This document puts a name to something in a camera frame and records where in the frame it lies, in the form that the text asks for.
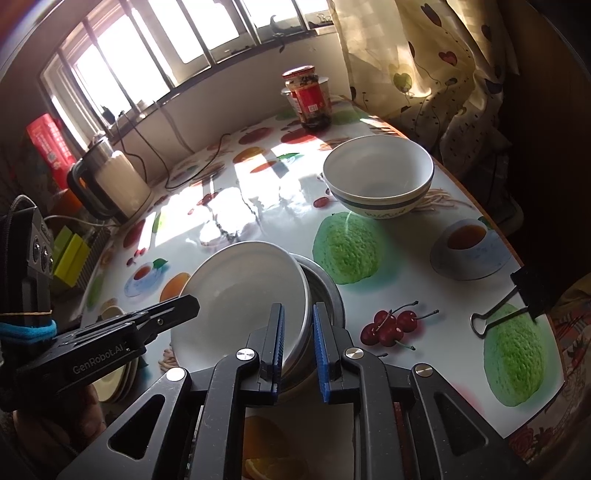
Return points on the stainless steel bowl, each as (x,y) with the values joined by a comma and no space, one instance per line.
(322,290)

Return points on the black hook on windowsill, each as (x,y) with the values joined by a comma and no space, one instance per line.
(281,33)

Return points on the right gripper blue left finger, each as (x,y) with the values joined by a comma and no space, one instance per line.
(248,378)

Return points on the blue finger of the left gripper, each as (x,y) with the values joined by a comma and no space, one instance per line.
(150,322)

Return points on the fruit printed tablecloth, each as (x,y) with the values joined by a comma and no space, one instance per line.
(442,260)

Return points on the person's left hand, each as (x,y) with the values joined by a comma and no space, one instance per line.
(55,429)

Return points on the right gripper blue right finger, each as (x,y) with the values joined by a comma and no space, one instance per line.
(350,375)

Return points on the black camera box left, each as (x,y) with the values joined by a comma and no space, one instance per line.
(26,274)

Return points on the upper green box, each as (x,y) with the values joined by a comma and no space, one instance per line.
(61,242)

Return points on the red paper package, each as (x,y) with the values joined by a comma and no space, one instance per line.
(49,142)

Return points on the black binder clip right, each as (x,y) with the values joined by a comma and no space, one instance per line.
(537,293)

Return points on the white electric kettle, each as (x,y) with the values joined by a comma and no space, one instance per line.
(107,184)

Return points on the orange box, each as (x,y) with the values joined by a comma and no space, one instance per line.
(66,203)

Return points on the window with bars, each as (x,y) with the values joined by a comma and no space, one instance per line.
(124,57)

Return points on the red chili sauce jar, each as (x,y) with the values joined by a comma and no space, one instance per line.
(305,89)

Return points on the white blue-striped bowl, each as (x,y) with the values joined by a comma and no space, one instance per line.
(235,289)
(379,176)

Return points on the zigzag patterned tray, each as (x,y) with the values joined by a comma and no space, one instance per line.
(98,242)

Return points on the heart patterned curtain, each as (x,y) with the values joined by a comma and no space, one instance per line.
(435,70)

